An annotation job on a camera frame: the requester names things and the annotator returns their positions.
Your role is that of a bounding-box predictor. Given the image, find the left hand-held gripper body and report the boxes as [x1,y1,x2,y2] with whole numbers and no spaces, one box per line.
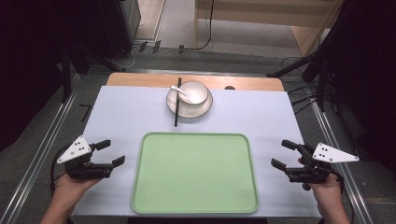
[56,135,115,181]

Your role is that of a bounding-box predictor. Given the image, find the black cabinet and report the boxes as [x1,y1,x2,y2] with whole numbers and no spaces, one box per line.
[99,0,142,61]

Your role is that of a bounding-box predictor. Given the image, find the black floor cables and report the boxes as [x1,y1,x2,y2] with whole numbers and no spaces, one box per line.
[286,84,320,116]

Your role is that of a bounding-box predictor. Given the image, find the white ceramic spoon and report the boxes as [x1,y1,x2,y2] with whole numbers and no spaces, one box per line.
[169,84,196,105]

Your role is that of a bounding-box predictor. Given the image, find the aluminium floor rail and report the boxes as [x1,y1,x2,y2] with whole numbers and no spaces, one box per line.
[306,88,375,224]
[0,74,82,224]

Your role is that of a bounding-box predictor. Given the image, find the black chopsticks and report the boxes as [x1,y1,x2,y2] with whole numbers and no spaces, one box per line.
[173,77,183,128]

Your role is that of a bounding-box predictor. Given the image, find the person's right hand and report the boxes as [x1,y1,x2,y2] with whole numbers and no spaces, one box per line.
[297,157,344,204]

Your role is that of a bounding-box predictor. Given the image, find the black hanging cable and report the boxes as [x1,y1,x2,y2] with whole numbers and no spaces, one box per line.
[181,0,216,51]

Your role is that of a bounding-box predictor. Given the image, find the person's left hand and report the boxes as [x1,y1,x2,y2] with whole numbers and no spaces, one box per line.
[53,172,103,206]

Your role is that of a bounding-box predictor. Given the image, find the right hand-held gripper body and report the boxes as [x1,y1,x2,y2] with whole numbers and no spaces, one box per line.
[285,142,361,185]

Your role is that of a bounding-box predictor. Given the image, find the white floor cable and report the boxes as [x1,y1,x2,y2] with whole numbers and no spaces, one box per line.
[111,43,148,70]

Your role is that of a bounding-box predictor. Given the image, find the white ceramic bowl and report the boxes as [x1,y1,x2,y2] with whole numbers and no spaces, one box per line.
[177,80,210,109]

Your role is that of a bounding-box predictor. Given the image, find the wooden table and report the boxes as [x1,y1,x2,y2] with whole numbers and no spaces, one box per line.
[106,72,285,92]

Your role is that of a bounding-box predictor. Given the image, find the green plastic tray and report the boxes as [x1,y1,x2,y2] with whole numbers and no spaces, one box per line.
[130,132,261,215]

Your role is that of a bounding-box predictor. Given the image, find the pale table mat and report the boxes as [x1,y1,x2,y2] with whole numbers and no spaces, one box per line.
[72,85,322,218]

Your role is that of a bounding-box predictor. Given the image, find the white round plate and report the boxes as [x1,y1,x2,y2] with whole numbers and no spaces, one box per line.
[165,85,214,119]

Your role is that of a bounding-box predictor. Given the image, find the dark curtain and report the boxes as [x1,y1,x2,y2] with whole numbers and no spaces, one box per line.
[0,0,123,153]
[323,0,396,180]

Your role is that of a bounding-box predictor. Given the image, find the light wooden desk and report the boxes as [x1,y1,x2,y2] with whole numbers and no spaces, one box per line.
[193,0,344,58]

